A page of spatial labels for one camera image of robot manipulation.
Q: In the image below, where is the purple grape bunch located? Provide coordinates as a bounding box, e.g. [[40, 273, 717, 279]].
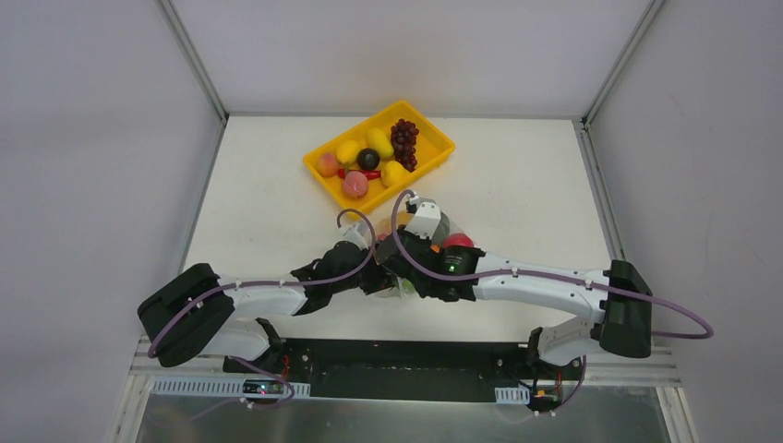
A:
[[391, 119, 419, 172]]

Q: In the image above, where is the red apple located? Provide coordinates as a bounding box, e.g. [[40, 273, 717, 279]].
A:
[[441, 233, 475, 248]]

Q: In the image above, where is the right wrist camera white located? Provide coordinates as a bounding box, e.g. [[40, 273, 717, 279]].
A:
[[404, 193, 441, 240]]

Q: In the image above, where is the yellow pepper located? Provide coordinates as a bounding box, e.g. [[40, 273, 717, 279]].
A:
[[380, 161, 409, 188]]

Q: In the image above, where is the small peach tray corner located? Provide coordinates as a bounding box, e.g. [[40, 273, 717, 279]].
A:
[[315, 152, 342, 178]]

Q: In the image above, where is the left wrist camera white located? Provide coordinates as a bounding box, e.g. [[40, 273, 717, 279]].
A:
[[338, 221, 375, 249]]

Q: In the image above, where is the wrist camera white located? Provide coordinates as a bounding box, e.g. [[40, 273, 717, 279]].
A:
[[404, 193, 441, 240], [338, 221, 375, 249]]

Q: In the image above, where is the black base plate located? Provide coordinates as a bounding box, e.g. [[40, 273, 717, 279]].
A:
[[223, 339, 583, 403]]

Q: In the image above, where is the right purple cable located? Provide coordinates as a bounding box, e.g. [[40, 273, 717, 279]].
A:
[[391, 189, 715, 341]]

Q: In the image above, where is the yellow lemon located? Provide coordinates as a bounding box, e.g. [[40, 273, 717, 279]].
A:
[[334, 139, 361, 166]]

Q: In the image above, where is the red chili pepper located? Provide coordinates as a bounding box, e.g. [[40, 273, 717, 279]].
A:
[[337, 169, 381, 180]]

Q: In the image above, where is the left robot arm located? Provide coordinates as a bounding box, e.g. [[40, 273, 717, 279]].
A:
[[137, 241, 396, 374]]

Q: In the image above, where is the clear zip top bag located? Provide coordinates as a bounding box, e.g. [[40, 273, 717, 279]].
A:
[[375, 212, 486, 303]]

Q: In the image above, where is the yellow plastic tray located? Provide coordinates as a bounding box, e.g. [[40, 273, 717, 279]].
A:
[[303, 100, 455, 215]]

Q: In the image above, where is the pink peach in tray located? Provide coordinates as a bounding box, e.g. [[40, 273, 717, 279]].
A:
[[341, 174, 368, 198]]

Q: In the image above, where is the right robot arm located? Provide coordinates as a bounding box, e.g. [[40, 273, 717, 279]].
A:
[[376, 229, 652, 378]]

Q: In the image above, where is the yellow mango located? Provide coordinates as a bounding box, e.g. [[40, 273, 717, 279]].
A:
[[367, 127, 394, 161]]

